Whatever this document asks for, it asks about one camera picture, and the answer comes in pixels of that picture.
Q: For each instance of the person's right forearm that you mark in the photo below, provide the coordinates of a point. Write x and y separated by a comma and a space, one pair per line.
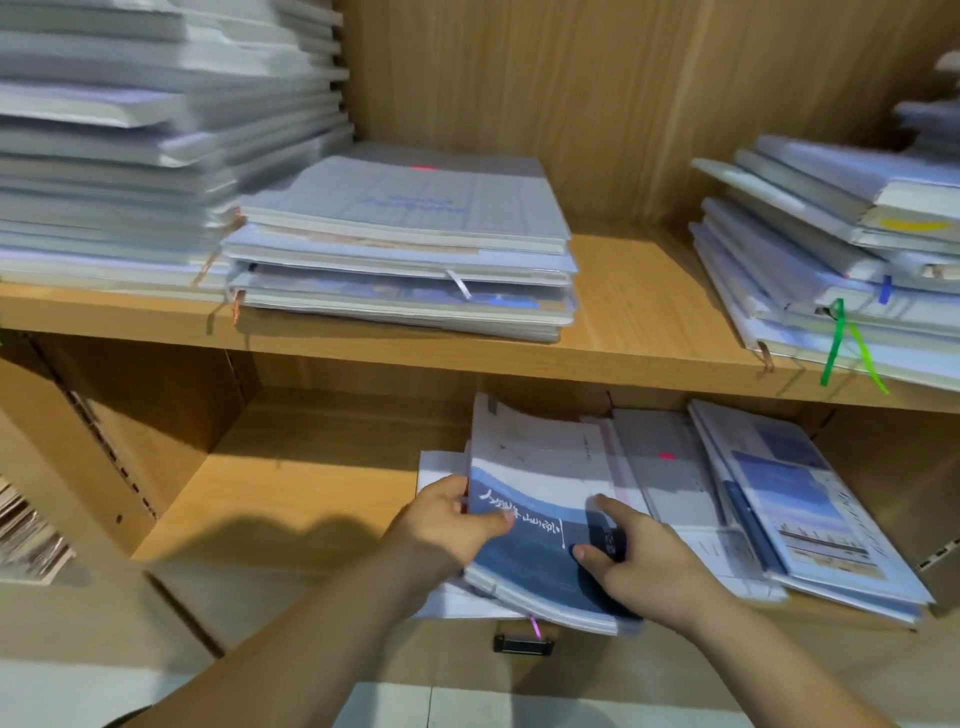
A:
780, 675

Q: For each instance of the person's left forearm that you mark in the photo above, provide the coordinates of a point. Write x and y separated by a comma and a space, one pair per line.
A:
285, 645

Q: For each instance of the wooden shelf unit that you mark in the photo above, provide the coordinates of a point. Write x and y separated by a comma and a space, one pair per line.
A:
630, 315

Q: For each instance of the row of patterned notebooks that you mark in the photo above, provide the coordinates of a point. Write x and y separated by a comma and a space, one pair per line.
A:
795, 510

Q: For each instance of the small black shelf clip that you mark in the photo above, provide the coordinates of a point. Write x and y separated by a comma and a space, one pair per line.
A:
524, 644

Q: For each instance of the person's left hand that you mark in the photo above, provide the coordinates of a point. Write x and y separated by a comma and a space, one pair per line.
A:
443, 525

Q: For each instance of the stack of grey blue notebooks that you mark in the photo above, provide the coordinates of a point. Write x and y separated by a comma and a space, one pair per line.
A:
405, 210

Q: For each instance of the person's right hand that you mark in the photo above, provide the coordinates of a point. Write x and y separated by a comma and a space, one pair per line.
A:
668, 578

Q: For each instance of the stack of flat wrapped packets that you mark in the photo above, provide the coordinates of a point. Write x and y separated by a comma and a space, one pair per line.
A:
27, 533

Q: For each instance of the pile of small notebooks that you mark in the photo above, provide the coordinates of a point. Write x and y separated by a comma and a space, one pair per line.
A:
825, 255

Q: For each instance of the stack of large blue notebooks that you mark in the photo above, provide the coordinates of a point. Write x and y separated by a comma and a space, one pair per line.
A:
135, 135

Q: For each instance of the dark blue script notebook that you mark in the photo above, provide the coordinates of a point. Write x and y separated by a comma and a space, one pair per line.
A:
533, 555

